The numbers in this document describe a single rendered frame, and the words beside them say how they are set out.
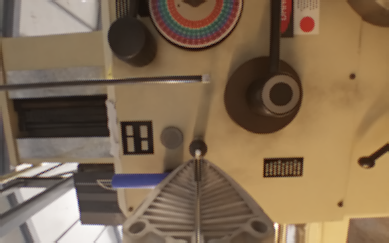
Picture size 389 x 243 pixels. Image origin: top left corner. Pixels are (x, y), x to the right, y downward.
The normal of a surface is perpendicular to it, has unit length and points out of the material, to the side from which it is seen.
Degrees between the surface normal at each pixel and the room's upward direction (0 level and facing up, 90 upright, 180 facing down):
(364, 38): 90
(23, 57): 90
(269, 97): 90
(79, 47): 90
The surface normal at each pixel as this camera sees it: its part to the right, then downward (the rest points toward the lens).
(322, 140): -0.03, 0.11
